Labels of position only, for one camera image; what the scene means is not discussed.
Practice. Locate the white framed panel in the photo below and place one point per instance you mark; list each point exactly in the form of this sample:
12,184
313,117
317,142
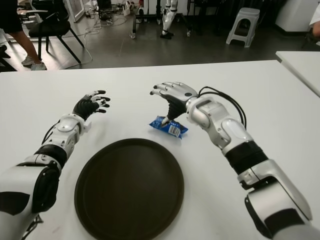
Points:
76,10

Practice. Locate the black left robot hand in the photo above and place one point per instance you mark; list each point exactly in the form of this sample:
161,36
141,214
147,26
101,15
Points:
83,107

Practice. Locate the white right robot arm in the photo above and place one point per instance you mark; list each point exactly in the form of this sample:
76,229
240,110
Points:
232,132

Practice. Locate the person in white shirt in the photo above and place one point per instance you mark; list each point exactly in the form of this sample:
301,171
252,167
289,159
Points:
315,22

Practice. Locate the black wheeled metal stand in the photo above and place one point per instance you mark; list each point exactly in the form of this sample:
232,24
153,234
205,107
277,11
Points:
133,22

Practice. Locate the white side table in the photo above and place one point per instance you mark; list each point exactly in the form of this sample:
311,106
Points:
302,65

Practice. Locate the round dark brown tray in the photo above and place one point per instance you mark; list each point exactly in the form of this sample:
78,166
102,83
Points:
130,190

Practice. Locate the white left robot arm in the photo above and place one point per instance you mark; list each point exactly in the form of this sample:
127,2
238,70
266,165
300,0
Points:
25,180

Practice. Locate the white cabinet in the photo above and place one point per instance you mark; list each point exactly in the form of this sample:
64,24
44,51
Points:
292,15

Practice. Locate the person in dark shorts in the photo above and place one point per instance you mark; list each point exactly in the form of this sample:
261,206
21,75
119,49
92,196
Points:
12,17

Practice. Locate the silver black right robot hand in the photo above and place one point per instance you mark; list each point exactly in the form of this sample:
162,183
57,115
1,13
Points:
180,92

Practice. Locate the blue Oreo cookie pack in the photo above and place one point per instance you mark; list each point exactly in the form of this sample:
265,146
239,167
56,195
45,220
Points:
175,128

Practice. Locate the white plastic stool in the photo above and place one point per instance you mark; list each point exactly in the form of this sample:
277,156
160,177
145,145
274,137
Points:
247,13

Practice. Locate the black office chair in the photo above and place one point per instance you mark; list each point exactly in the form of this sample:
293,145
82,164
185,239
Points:
3,53

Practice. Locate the white humanoid robot leg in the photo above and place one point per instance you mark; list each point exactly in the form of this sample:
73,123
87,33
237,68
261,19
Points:
167,18

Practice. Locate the black chair with armrests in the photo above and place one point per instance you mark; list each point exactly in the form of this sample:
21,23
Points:
52,27

